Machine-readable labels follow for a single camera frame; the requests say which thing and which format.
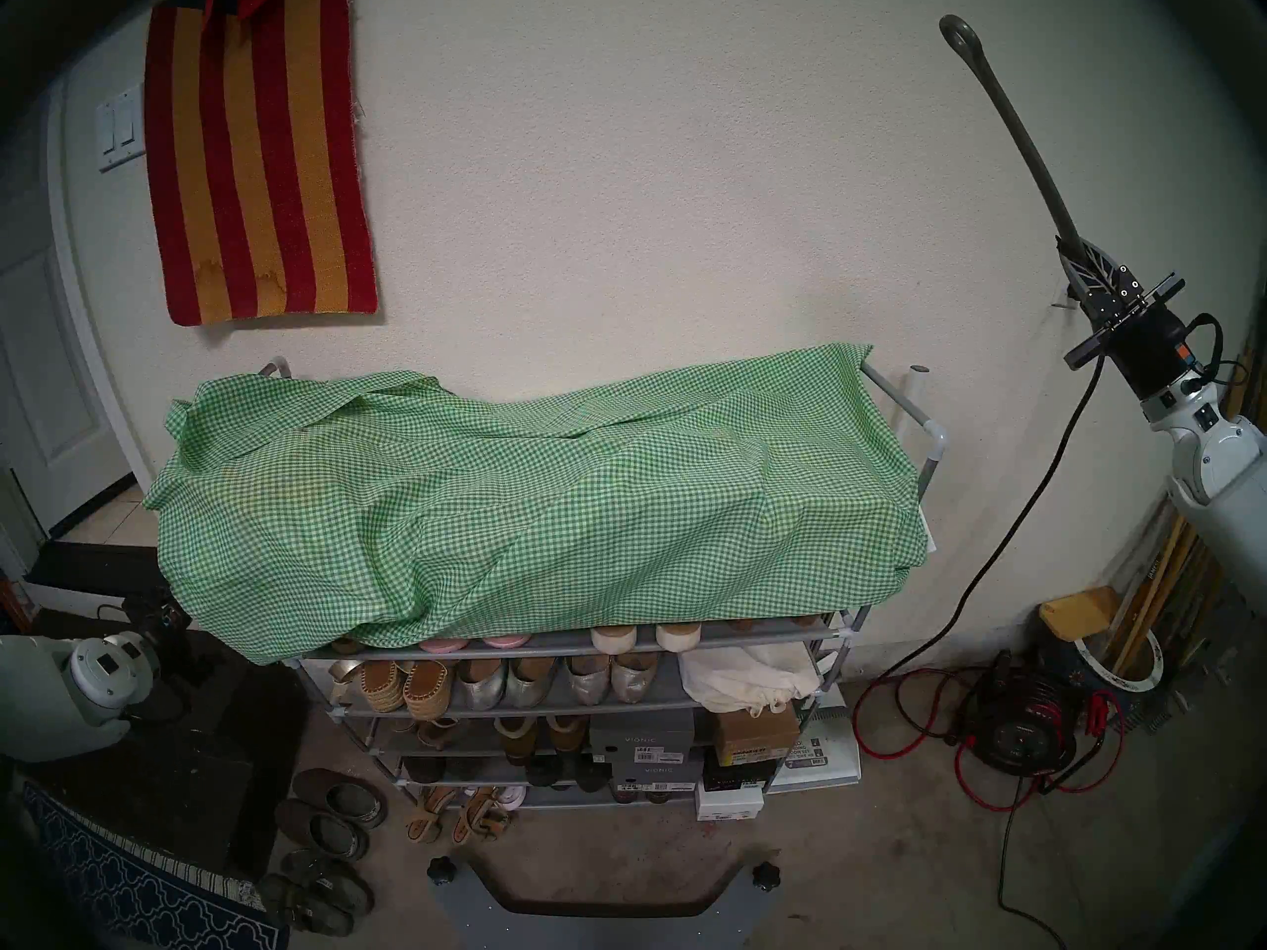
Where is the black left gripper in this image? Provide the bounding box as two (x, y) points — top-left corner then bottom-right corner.
(148, 602), (215, 688)

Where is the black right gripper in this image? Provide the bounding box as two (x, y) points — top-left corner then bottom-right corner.
(1055, 234), (1205, 401)

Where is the long grey metal shoehorn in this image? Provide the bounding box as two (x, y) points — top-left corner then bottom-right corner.
(938, 14), (1090, 256)

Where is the green white gingham cloth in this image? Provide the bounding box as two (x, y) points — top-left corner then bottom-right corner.
(144, 342), (931, 665)

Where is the grey robot base platform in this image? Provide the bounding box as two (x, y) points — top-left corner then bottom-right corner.
(431, 864), (783, 950)

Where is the silver flat shoe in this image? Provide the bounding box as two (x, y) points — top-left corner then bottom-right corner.
(455, 659), (508, 712)
(566, 656), (615, 707)
(507, 658), (557, 710)
(612, 653), (662, 704)

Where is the grey metal shoe rack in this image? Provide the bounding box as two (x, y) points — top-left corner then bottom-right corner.
(259, 356), (953, 810)

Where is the grey Vionic shoe box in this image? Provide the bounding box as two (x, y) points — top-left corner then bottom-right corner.
(599, 757), (704, 796)
(591, 711), (697, 761)

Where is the cream cloth bag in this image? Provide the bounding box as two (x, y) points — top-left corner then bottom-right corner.
(678, 643), (823, 716)

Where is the dark brown trunk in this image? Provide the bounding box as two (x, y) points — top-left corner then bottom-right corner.
(25, 626), (308, 880)

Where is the tan espadrille sandal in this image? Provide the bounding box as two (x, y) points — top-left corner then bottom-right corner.
(330, 659), (407, 713)
(404, 661), (454, 719)

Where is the blue patterned rug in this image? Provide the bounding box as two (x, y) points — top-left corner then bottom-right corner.
(20, 780), (288, 950)

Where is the yellow wooden stick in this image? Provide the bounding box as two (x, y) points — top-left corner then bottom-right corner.
(1109, 513), (1189, 670)

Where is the yellow cardboard box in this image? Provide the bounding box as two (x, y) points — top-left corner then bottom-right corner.
(1039, 587), (1118, 642)

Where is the dark bucket with white rim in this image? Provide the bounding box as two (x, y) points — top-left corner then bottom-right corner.
(1069, 626), (1167, 726)

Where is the flat white labelled box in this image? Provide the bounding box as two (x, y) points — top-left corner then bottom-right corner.
(770, 706), (860, 796)

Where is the brown cardboard box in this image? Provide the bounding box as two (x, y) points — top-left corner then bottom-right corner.
(711, 706), (801, 767)

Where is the small white box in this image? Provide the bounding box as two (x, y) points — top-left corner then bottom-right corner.
(695, 785), (765, 822)

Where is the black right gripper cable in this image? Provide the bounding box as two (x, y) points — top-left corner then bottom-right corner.
(1183, 312), (1250, 393)

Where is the dark power cord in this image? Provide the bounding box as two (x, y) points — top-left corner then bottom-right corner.
(853, 359), (1104, 741)

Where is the black cable reel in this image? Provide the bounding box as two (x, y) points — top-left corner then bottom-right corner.
(955, 651), (1080, 776)

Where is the red yellow striped wall rug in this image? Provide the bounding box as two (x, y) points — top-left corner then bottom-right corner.
(145, 0), (380, 327)

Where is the black curved base handle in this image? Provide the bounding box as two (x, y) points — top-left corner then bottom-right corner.
(467, 857), (753, 919)

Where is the red cable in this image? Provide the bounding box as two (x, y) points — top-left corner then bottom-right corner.
(853, 666), (1126, 812)

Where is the white light switch plate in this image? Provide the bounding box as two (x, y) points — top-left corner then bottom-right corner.
(96, 84), (146, 172)

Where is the thin black floor cable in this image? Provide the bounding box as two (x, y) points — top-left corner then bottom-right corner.
(996, 790), (1070, 950)

